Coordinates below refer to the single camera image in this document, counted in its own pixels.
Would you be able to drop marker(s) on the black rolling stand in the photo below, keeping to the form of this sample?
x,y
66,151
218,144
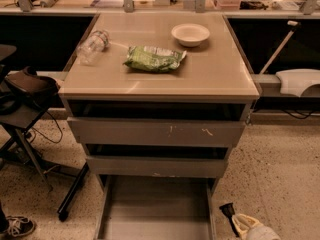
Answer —
x,y
17,119

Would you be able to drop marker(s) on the grey drawer cabinet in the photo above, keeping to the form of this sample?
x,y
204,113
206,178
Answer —
x,y
212,83

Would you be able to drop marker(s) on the white bowl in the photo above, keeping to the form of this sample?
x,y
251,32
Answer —
x,y
190,35

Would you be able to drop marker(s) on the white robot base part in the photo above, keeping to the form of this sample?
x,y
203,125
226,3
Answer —
x,y
297,81

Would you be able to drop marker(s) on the clear plastic water bottle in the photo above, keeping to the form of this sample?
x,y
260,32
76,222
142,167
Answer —
x,y
90,49

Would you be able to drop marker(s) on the white stick handle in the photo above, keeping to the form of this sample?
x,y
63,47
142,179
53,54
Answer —
x,y
294,26

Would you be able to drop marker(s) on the sneaker with white laces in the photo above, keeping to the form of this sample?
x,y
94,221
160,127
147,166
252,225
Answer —
x,y
16,226

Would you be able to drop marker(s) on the green chip bag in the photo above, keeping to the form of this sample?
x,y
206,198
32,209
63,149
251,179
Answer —
x,y
153,59

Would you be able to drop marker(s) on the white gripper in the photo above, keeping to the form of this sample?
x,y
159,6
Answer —
x,y
264,233

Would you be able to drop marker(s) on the top grey drawer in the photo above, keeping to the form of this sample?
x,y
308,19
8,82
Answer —
x,y
153,132

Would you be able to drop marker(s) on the bottom open grey drawer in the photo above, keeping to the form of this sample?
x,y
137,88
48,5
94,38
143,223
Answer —
x,y
155,208

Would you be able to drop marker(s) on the middle grey drawer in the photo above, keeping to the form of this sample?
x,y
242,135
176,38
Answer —
x,y
156,167

